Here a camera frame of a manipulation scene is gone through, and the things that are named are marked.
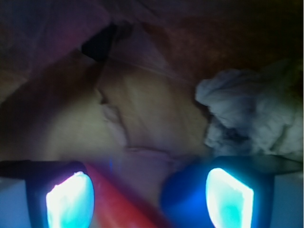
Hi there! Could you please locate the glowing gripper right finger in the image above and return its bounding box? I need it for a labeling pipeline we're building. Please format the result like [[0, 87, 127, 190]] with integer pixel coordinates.
[[206, 155, 304, 228]]

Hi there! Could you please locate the orange toy carrot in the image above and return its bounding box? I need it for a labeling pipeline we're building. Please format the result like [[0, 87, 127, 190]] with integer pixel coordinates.
[[85, 163, 173, 228]]

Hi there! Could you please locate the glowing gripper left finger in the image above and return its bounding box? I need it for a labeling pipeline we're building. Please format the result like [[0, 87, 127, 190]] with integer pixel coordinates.
[[0, 160, 95, 228]]

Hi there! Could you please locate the brown paper bag tray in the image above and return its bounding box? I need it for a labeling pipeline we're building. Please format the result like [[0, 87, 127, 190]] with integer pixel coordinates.
[[0, 0, 304, 167]]

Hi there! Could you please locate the white paper ball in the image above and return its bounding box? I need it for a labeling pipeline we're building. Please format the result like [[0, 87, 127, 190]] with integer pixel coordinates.
[[195, 59, 304, 158]]

